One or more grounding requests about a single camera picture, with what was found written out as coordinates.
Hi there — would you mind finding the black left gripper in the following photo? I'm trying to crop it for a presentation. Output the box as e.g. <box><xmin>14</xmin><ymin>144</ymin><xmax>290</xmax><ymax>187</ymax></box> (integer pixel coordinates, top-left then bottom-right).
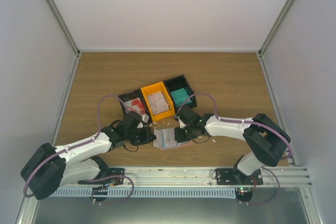
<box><xmin>126</xmin><ymin>126</ymin><xmax>156</xmax><ymax>146</ymax></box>

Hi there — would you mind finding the pink leather card holder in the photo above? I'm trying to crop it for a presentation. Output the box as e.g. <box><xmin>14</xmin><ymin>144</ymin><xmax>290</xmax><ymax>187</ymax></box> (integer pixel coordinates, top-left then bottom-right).
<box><xmin>153</xmin><ymin>128</ymin><xmax>193</xmax><ymax>150</ymax></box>

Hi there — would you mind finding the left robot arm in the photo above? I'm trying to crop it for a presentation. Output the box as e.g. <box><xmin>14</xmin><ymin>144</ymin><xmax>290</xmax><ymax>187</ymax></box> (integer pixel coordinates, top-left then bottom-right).
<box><xmin>20</xmin><ymin>112</ymin><xmax>156</xmax><ymax>200</ymax></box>

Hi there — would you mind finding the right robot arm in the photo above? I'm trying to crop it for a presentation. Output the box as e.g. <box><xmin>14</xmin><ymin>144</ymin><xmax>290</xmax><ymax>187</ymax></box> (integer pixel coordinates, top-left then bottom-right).
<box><xmin>174</xmin><ymin>106</ymin><xmax>292</xmax><ymax>185</ymax></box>

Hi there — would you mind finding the red circle card stack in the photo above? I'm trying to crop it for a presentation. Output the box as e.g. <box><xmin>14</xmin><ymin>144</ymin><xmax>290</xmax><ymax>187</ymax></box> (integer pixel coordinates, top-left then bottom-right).
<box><xmin>124</xmin><ymin>98</ymin><xmax>146</xmax><ymax>115</ymax></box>

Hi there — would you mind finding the black bin with red cards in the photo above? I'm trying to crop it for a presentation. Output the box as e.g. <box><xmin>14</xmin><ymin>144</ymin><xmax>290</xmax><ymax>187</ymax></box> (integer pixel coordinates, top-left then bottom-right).
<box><xmin>118</xmin><ymin>89</ymin><xmax>152</xmax><ymax>124</ymax></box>

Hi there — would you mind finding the white patterned card stack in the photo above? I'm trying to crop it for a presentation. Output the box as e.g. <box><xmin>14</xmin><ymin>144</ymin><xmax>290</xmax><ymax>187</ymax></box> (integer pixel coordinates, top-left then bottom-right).
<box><xmin>146</xmin><ymin>91</ymin><xmax>170</xmax><ymax>115</ymax></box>

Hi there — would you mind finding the teal card stack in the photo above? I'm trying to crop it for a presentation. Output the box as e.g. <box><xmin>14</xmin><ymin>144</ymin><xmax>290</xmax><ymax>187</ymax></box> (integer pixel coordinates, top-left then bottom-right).
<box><xmin>171</xmin><ymin>88</ymin><xmax>189</xmax><ymax>108</ymax></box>

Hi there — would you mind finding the black bin with teal cards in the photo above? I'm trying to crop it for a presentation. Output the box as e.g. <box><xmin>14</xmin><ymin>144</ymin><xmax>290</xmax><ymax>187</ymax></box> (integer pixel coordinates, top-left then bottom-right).
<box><xmin>163</xmin><ymin>74</ymin><xmax>194</xmax><ymax>112</ymax></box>

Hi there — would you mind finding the yellow plastic bin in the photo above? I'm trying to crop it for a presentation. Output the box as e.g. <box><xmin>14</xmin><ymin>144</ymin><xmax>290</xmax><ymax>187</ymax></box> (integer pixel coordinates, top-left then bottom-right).
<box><xmin>141</xmin><ymin>82</ymin><xmax>175</xmax><ymax>121</ymax></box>

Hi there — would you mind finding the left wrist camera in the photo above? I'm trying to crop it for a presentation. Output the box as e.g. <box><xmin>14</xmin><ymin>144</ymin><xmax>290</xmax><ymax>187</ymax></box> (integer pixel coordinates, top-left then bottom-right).
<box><xmin>141</xmin><ymin>114</ymin><xmax>152</xmax><ymax>124</ymax></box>

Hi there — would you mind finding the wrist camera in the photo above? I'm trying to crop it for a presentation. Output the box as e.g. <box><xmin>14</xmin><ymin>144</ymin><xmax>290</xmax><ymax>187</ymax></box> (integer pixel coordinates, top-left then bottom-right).
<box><xmin>141</xmin><ymin>114</ymin><xmax>152</xmax><ymax>124</ymax></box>
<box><xmin>176</xmin><ymin>115</ymin><xmax>187</xmax><ymax>129</ymax></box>

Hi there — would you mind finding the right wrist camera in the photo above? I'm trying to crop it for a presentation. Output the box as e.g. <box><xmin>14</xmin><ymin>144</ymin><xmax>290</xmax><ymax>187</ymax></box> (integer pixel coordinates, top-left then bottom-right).
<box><xmin>176</xmin><ymin>115</ymin><xmax>187</xmax><ymax>129</ymax></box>

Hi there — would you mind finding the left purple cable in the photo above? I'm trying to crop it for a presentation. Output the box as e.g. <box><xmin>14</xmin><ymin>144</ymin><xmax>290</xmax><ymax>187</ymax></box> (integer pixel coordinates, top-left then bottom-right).
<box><xmin>23</xmin><ymin>94</ymin><xmax>127</xmax><ymax>199</ymax></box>

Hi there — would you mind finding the purple cable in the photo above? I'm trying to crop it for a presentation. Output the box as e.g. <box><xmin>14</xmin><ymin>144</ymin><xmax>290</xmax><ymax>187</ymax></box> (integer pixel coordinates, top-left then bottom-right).
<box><xmin>178</xmin><ymin>92</ymin><xmax>292</xmax><ymax>161</ymax></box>
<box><xmin>23</xmin><ymin>94</ymin><xmax>127</xmax><ymax>199</ymax></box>

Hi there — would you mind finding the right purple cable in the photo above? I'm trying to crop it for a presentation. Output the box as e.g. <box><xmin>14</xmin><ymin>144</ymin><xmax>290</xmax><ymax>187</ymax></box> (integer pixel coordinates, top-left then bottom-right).
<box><xmin>178</xmin><ymin>92</ymin><xmax>292</xmax><ymax>161</ymax></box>

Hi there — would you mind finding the slotted cable duct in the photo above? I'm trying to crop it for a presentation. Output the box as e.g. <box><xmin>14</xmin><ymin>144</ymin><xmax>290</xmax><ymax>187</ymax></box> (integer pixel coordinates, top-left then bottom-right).
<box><xmin>52</xmin><ymin>187</ymin><xmax>236</xmax><ymax>199</ymax></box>

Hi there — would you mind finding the aluminium mounting rail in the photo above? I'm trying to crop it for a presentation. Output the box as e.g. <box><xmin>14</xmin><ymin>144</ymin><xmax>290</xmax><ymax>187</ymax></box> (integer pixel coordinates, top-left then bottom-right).
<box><xmin>60</xmin><ymin>166</ymin><xmax>312</xmax><ymax>187</ymax></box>

